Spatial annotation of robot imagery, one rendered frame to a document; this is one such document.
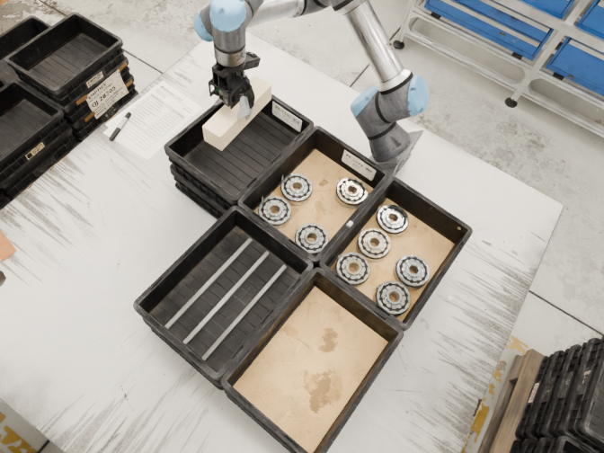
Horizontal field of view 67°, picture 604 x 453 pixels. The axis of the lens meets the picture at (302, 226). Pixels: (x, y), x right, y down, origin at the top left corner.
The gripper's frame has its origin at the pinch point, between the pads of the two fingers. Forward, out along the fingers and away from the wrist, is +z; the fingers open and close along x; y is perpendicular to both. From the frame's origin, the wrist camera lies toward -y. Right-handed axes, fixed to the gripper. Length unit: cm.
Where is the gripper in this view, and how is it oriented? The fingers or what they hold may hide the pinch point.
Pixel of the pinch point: (238, 109)
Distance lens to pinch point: 133.2
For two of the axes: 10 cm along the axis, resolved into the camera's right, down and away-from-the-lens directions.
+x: 8.3, 5.2, -1.8
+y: -5.5, 7.2, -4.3
